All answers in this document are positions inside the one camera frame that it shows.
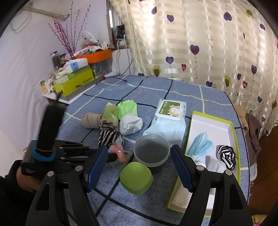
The green plastic lid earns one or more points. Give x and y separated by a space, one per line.
136 178

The heart pattern curtain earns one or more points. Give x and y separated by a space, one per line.
227 45

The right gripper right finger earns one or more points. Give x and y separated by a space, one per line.
230 206

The lime green box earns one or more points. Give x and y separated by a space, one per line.
74 83

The blue plaid bed sheet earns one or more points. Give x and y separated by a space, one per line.
113 204

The wet wipes pack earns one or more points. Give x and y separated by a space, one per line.
169 121

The pink packaged item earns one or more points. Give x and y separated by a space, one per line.
122 155

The white balled sock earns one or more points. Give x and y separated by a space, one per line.
130 124

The bright green folded cloth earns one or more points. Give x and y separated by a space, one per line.
127 107

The white tissue pack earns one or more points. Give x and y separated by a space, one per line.
73 65

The light blue cloth in box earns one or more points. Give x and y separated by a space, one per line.
214 165

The olive green cloth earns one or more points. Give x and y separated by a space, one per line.
110 118

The blue face mask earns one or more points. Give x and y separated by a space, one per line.
200 147

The green white cardboard box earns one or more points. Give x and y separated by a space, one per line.
220 132

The brown clothes pile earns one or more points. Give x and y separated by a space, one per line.
251 127

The clear round plastic container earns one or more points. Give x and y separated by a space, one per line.
151 150

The left hand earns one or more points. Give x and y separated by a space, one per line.
27 183

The wooden wardrobe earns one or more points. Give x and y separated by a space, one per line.
264 191

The pink dried flower branches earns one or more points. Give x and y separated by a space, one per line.
65 28

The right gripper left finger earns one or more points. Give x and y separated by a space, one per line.
48 206

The striped sock in box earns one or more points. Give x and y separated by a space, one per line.
227 155

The orange storage bin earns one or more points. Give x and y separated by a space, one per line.
97 56

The beige sock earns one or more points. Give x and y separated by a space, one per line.
91 120

